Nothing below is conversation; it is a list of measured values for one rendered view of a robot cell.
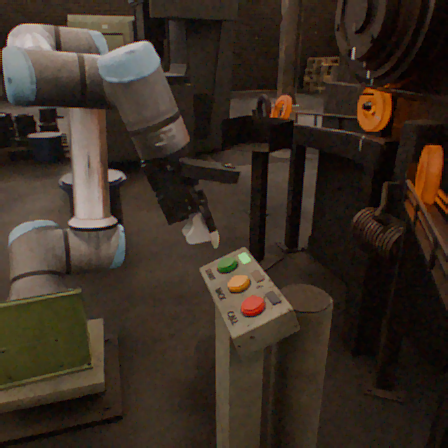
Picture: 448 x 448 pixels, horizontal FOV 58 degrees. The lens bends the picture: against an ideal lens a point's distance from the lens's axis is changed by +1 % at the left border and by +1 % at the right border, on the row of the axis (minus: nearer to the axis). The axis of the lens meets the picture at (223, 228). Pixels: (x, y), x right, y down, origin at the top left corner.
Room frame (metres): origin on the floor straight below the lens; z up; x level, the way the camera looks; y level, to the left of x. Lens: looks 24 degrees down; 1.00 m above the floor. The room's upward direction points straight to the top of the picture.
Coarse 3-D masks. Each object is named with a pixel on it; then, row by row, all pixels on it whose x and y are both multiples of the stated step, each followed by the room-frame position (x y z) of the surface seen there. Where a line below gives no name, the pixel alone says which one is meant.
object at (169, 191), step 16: (144, 160) 0.69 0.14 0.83; (160, 160) 0.65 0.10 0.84; (176, 160) 0.66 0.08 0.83; (160, 176) 0.66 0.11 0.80; (176, 176) 0.68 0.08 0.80; (160, 192) 0.67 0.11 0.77; (176, 192) 0.65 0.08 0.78; (192, 192) 0.67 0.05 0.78; (176, 208) 0.66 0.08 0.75; (192, 208) 0.67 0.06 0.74
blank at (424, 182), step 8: (424, 152) 1.01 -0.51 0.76; (432, 152) 0.96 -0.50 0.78; (440, 152) 0.96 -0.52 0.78; (424, 160) 0.99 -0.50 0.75; (432, 160) 0.95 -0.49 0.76; (440, 160) 0.94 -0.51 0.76; (424, 168) 0.96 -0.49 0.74; (432, 168) 0.93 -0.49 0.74; (440, 168) 0.93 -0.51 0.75; (416, 176) 1.06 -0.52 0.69; (424, 176) 0.94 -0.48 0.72; (432, 176) 0.93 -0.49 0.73; (440, 176) 0.92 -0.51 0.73; (416, 184) 1.04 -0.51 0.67; (424, 184) 0.93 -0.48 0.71; (432, 184) 0.92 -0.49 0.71; (424, 192) 0.93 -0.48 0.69; (432, 192) 0.92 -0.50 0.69; (424, 200) 0.94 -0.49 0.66; (432, 200) 0.93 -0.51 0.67
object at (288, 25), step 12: (288, 0) 8.40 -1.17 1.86; (300, 0) 8.50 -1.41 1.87; (288, 12) 8.47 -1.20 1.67; (300, 12) 8.47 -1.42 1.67; (288, 24) 8.47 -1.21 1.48; (300, 24) 8.43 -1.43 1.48; (288, 36) 8.47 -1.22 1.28; (300, 36) 8.41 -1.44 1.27; (288, 48) 8.48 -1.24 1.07; (288, 60) 8.48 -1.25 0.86; (288, 72) 8.49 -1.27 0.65; (288, 84) 8.49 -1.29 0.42
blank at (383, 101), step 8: (368, 96) 1.51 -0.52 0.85; (376, 96) 1.47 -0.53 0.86; (384, 96) 1.44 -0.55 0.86; (360, 104) 1.55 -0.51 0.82; (376, 104) 1.46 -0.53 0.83; (384, 104) 1.43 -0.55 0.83; (360, 112) 1.55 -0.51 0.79; (376, 112) 1.46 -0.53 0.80; (384, 112) 1.42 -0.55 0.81; (360, 120) 1.54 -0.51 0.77; (368, 120) 1.49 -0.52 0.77; (376, 120) 1.45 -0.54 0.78; (384, 120) 1.43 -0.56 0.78; (368, 128) 1.49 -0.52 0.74; (376, 128) 1.45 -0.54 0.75
